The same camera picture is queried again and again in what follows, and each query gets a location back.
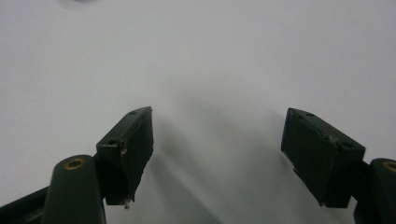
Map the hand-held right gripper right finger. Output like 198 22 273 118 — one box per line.
280 107 367 209

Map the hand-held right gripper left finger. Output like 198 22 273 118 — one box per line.
94 105 155 209

